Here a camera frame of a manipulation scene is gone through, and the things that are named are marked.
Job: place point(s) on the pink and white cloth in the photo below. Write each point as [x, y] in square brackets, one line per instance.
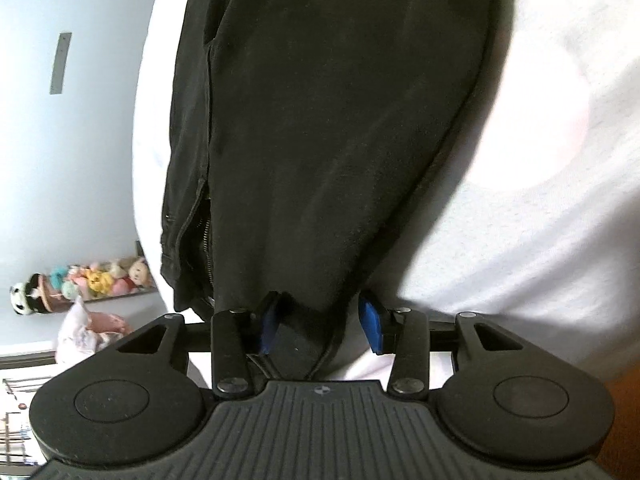
[80, 332]

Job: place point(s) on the orange knit cloth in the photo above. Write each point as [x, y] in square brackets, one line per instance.
[622, 410]

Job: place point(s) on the row of plush toys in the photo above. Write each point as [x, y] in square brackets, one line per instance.
[95, 280]

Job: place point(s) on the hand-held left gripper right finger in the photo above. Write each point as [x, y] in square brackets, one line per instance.
[372, 325]

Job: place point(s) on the window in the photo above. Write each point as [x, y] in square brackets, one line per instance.
[15, 410]

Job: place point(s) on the black pants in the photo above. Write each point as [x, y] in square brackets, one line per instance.
[325, 135]

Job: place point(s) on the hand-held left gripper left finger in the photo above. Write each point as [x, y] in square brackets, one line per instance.
[267, 327]

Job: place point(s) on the grey wall switch panel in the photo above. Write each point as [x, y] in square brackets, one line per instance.
[61, 62]

